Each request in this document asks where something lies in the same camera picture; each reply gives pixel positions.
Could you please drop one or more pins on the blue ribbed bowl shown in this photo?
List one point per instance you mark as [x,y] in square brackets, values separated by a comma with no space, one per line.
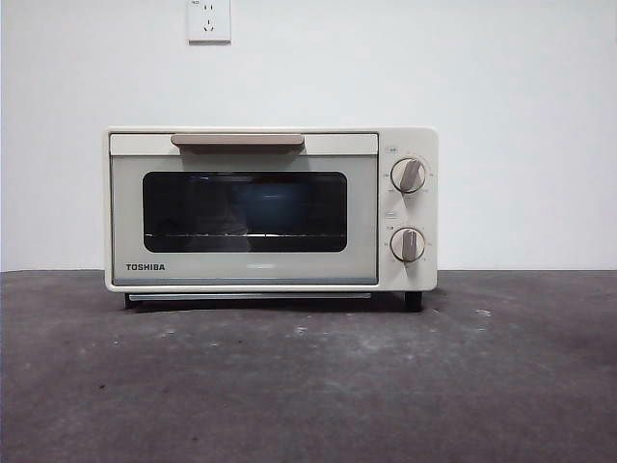
[275,207]

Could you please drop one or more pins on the glass-windowed oven door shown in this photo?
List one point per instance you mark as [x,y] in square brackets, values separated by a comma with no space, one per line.
[241,270]

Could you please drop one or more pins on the grey oven crumb tray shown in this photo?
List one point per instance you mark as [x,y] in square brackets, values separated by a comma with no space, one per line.
[241,295]

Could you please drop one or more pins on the cream Toshiba toaster oven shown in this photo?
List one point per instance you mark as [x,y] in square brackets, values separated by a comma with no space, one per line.
[421,280]

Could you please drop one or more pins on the cream timer knob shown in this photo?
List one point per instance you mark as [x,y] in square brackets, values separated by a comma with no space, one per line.
[408,245]

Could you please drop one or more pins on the cream temperature knob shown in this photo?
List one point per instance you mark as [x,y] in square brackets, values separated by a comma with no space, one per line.
[408,176]

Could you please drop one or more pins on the white wall socket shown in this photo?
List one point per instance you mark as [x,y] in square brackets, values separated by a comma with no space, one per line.
[209,29]

